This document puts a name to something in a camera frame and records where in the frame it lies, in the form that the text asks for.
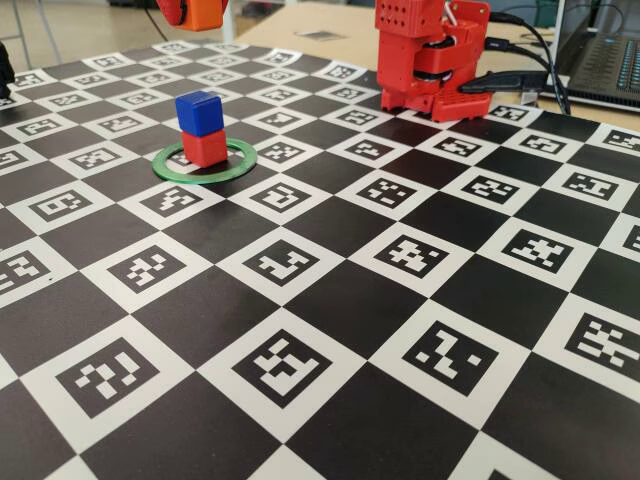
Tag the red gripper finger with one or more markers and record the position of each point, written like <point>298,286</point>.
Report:
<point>225,4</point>
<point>172,10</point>

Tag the orange cube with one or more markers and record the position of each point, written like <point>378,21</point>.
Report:
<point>202,15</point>

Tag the blue cube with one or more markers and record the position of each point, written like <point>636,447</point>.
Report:
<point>197,112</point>

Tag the red cube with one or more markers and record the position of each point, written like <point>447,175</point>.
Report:
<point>205,150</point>

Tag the small printed marker sheet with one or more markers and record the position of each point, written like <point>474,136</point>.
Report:
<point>320,35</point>

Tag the black stand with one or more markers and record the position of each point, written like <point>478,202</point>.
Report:
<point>5,70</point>

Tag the black power plug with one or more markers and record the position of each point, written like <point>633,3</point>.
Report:
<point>505,82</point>

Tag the black white marker checkerboard mat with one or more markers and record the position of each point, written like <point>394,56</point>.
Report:
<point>320,320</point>

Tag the dark grey laptop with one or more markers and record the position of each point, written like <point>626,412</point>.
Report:
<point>600,60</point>

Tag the white metal post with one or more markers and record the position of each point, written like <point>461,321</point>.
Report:
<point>230,27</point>

